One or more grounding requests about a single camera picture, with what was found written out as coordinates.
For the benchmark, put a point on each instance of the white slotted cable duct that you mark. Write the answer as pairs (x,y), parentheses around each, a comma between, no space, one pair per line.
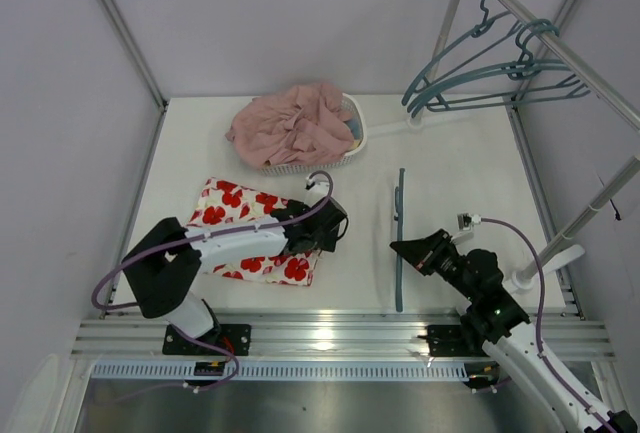
(416,371)

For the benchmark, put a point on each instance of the right aluminium frame post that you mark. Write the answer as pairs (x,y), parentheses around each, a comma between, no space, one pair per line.
(531,172)

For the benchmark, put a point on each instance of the aluminium frame post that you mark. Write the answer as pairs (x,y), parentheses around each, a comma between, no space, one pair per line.
(132,51)
(531,172)

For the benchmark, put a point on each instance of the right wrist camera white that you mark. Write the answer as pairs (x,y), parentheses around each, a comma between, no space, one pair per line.
(466,223)

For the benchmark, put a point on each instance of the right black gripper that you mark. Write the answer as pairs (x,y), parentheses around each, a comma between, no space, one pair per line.
(430,254)

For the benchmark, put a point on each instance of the metal clothes rack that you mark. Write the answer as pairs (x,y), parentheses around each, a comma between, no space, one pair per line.
(546,70)

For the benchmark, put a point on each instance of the left aluminium frame post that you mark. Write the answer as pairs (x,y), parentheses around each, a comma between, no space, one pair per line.
(132,51)

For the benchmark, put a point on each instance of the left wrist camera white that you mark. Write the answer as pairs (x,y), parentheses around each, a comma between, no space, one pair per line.
(316,189)

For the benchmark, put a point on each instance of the red poppy print skirt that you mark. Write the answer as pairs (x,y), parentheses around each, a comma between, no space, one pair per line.
(223,202)

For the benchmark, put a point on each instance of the pink crumpled garment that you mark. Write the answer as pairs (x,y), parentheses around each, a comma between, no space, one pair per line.
(303,125)

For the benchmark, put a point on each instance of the aluminium mounting rail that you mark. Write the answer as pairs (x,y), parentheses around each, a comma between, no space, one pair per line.
(328,336)

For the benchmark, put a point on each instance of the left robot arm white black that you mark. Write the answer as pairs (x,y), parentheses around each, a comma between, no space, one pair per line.
(162,267)

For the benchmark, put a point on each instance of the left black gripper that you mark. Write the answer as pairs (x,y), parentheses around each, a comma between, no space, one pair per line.
(329,220)

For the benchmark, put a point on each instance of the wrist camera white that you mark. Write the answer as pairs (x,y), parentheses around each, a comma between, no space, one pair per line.
(466,223)
(316,189)

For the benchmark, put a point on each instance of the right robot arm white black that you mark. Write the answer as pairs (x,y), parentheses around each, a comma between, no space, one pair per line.
(495,325)

